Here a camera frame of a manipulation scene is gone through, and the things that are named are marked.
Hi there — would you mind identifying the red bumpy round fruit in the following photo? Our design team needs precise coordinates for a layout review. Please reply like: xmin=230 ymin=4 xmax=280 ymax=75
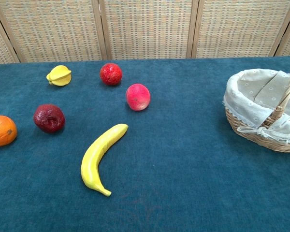
xmin=100 ymin=62 xmax=123 ymax=86

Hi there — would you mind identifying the yellow banana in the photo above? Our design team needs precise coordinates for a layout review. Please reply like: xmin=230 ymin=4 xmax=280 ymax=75
xmin=80 ymin=123 xmax=129 ymax=197

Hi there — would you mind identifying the yellow starfruit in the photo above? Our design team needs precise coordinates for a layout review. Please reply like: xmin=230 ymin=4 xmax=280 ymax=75
xmin=46 ymin=65 xmax=73 ymax=87

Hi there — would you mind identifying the orange fruit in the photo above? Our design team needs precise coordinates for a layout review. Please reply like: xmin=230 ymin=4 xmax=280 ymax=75
xmin=0 ymin=115 xmax=18 ymax=147

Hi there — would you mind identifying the pink red peach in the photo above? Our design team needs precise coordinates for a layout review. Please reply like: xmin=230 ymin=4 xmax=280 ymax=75
xmin=125 ymin=83 xmax=151 ymax=112

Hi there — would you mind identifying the dark red wrinkled apple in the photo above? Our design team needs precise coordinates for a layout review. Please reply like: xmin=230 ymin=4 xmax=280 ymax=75
xmin=33 ymin=103 xmax=66 ymax=134

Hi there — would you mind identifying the blue tablecloth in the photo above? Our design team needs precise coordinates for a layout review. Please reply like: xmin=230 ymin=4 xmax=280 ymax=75
xmin=0 ymin=56 xmax=290 ymax=232

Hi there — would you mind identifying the wicker basket with handle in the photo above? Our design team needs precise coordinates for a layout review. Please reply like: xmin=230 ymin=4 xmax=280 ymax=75
xmin=225 ymin=58 xmax=290 ymax=153

